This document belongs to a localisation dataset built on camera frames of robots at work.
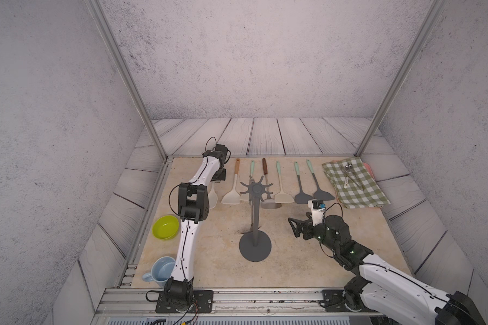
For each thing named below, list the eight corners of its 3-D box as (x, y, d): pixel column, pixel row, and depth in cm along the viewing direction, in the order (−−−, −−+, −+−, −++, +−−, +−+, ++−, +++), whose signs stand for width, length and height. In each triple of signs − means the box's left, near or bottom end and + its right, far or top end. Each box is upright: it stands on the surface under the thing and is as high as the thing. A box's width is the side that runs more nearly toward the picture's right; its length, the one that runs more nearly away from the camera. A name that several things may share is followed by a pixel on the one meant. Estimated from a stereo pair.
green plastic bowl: (151, 242, 90) (146, 238, 86) (158, 220, 97) (154, 215, 93) (175, 242, 90) (171, 238, 86) (180, 220, 97) (177, 215, 93)
